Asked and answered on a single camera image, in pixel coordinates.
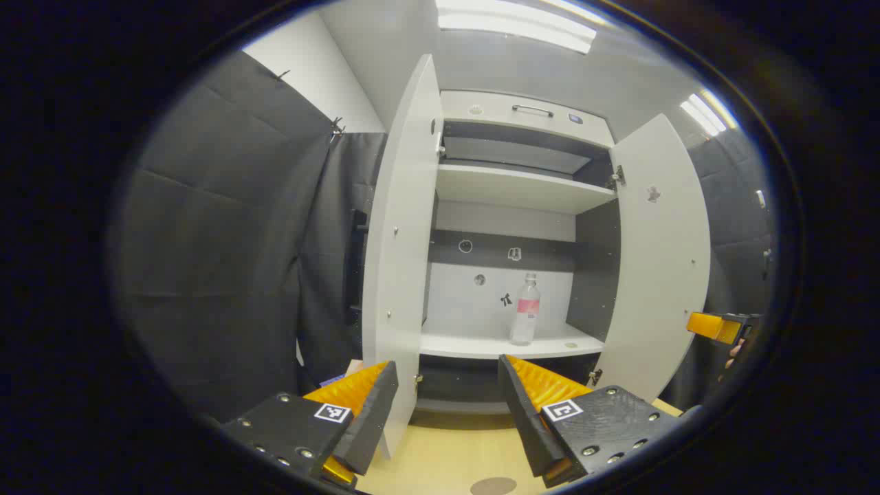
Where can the long ceiling light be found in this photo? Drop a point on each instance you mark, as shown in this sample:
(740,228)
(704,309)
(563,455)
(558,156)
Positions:
(515,24)

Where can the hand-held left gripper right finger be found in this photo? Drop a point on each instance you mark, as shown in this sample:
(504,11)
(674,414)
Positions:
(526,426)

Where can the white cabinet door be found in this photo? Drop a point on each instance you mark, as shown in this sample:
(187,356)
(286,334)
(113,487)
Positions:
(402,240)
(660,275)

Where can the round brown coaster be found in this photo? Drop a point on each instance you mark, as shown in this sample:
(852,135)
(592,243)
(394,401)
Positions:
(493,487)

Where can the square ceiling light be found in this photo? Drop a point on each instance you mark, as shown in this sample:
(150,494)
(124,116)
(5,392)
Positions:
(708,113)

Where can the black backdrop cloth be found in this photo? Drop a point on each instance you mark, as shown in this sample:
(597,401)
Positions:
(227,240)

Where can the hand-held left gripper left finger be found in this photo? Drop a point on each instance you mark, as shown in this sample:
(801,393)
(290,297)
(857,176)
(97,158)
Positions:
(375,419)

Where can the clear plastic bottle red label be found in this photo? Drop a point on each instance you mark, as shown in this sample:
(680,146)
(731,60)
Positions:
(524,316)

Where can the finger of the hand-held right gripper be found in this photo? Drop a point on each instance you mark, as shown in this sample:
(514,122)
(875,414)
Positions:
(711,326)

